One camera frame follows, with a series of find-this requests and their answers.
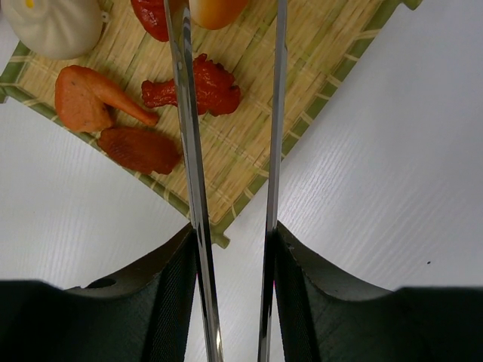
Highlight sesame bread bun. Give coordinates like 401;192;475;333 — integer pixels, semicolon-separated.
189;0;248;30

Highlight red chicken drumstick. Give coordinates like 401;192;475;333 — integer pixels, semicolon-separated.
141;54;242;116

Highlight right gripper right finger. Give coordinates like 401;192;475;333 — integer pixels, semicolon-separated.
275;225;482;361

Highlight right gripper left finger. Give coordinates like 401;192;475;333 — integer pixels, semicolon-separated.
1;226;197;361

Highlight red meat slice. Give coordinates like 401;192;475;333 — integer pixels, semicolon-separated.
97;127;182;175

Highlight orange chicken wing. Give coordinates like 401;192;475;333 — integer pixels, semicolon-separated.
54;65;158;133

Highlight bamboo mat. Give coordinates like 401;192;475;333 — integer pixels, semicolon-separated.
0;0;423;250

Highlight white steamed bun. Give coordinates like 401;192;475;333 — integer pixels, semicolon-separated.
1;0;105;60

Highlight red sausage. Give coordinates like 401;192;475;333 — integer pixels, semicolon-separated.
131;0;169;42

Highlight metal food tongs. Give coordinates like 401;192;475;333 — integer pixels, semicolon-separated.
165;1;288;361

